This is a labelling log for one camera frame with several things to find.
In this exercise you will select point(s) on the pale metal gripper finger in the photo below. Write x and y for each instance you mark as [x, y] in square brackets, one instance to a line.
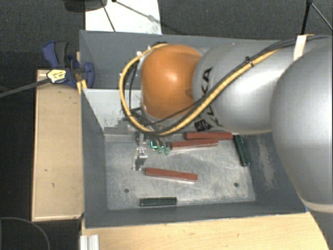
[141, 163]
[140, 151]

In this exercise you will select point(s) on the red-brown flat block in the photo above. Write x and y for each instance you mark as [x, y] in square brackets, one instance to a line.
[209, 136]
[170, 174]
[195, 143]

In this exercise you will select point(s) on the dark green flat block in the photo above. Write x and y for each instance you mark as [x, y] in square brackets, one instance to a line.
[242, 151]
[158, 201]

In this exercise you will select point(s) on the grey metal bin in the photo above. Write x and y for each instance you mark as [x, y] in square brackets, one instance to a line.
[213, 191]

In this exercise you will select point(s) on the pale wood board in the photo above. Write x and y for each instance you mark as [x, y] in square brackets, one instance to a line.
[58, 152]

